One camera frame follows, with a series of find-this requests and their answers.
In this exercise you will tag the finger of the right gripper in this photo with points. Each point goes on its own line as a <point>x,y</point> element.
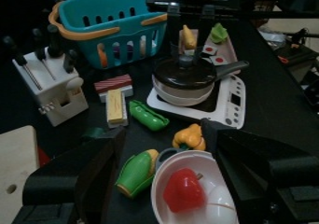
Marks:
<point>206,25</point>
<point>174,25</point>

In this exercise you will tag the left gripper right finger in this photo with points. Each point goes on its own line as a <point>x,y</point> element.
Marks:
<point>266,178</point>

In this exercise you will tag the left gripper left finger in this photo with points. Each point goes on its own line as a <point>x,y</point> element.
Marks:
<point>71,178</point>

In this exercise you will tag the dark pot lid with knob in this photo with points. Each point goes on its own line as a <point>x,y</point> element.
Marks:
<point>184,73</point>

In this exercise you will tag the green toy leaf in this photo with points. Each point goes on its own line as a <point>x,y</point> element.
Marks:
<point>220,33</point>

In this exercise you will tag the yellow toy food piece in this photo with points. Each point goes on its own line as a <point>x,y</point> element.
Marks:
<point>189,38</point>

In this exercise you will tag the toy sushi red centre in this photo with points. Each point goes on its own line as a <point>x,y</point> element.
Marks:
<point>220,60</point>
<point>210,49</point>

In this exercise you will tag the pink tray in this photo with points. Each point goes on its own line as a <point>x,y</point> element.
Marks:
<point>226,50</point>

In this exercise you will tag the white toy egg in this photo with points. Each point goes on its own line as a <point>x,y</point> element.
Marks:
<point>221,206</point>

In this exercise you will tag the red box beige top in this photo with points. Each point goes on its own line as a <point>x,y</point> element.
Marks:
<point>17,159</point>

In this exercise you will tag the toy corn green husk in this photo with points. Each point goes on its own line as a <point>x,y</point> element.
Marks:
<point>136,173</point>

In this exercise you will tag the purple toy food piece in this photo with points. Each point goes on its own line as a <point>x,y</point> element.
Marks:
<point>118,52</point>

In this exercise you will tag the orange toy food piece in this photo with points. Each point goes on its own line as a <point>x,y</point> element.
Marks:
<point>104,56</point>

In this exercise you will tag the red toy pepper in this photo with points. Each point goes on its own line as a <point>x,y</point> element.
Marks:
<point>184,190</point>

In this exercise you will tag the yellow toy bell pepper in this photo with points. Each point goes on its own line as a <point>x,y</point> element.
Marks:
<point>189,137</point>

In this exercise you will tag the red striped toy meat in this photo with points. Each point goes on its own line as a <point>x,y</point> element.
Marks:
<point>113,82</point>

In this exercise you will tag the black equipment orange clip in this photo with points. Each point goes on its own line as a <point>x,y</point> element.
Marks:
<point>300,52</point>

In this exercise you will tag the white toy induction stove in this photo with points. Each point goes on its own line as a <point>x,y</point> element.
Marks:
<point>230,106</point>

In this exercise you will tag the green toy pea pod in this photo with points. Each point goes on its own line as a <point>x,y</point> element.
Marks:
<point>148,115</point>

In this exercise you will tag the white knife block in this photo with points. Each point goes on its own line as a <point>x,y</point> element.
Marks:
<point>54,90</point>

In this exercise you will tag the white toy utensil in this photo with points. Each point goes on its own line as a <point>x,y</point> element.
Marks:
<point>75,84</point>

